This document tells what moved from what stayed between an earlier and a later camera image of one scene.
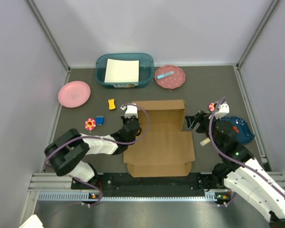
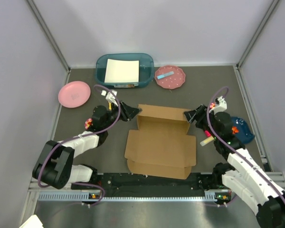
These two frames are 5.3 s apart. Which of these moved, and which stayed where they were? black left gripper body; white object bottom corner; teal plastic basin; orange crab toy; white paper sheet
Moved: black left gripper body
Stayed: teal plastic basin; orange crab toy; white paper sheet; white object bottom corner
